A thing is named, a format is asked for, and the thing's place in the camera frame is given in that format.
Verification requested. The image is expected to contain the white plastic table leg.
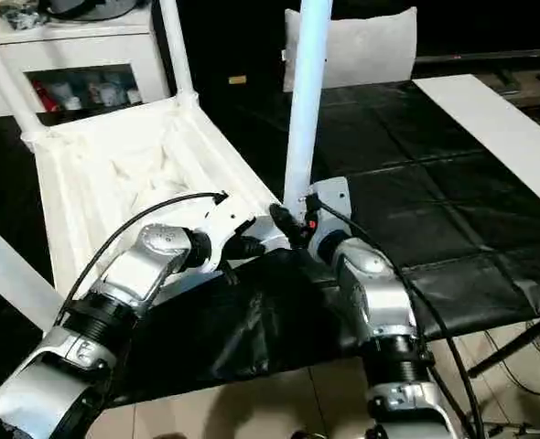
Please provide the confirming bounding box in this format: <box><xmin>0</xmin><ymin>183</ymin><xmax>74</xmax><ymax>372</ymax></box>
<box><xmin>0</xmin><ymin>215</ymin><xmax>65</xmax><ymax>332</ymax></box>
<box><xmin>158</xmin><ymin>0</ymin><xmax>200</xmax><ymax>103</ymax></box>
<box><xmin>282</xmin><ymin>0</ymin><xmax>335</xmax><ymax>213</ymax></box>
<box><xmin>0</xmin><ymin>18</ymin><xmax>49</xmax><ymax>145</ymax></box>

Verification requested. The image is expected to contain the white plastic table top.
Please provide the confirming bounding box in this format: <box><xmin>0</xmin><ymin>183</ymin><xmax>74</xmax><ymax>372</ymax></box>
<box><xmin>23</xmin><ymin>91</ymin><xmax>294</xmax><ymax>303</ymax></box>

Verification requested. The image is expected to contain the black work mat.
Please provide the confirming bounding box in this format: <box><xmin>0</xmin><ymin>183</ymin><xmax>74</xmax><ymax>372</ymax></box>
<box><xmin>0</xmin><ymin>78</ymin><xmax>540</xmax><ymax>408</ymax></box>

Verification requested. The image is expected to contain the black stand foot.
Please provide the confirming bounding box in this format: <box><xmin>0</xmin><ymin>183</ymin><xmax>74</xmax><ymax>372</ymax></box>
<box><xmin>467</xmin><ymin>316</ymin><xmax>540</xmax><ymax>378</ymax></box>

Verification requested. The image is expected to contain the small red bottle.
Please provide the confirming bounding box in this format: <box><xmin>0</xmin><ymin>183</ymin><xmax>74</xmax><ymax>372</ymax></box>
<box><xmin>32</xmin><ymin>80</ymin><xmax>55</xmax><ymax>111</ymax></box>

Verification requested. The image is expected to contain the white cabinet with glass doors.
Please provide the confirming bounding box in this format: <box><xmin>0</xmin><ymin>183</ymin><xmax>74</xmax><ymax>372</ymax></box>
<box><xmin>0</xmin><ymin>0</ymin><xmax>172</xmax><ymax>115</ymax></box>

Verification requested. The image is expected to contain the dark grey helmet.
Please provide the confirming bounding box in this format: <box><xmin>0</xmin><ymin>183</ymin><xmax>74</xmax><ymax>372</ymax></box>
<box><xmin>46</xmin><ymin>0</ymin><xmax>152</xmax><ymax>21</ymax></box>

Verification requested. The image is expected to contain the dark clutter pile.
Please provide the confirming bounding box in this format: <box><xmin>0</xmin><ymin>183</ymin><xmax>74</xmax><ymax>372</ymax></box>
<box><xmin>0</xmin><ymin>0</ymin><xmax>47</xmax><ymax>27</ymax></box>

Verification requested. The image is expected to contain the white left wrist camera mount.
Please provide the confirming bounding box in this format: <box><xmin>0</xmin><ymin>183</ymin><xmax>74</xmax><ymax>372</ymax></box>
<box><xmin>195</xmin><ymin>192</ymin><xmax>264</xmax><ymax>273</ymax></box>

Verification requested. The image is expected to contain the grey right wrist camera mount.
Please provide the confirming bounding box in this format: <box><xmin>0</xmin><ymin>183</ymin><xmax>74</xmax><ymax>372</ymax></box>
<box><xmin>302</xmin><ymin>177</ymin><xmax>353</xmax><ymax>234</ymax></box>

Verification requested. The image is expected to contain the thin black floor cable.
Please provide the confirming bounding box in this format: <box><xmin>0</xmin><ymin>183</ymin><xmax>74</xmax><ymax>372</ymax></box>
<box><xmin>479</xmin><ymin>352</ymin><xmax>540</xmax><ymax>435</ymax></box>

